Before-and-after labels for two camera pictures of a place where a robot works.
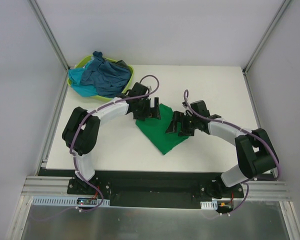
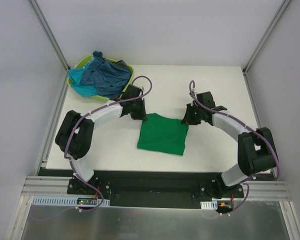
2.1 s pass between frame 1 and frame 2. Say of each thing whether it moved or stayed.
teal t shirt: stayed
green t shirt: moved
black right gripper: moved
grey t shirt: stayed
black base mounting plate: stayed
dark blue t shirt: stayed
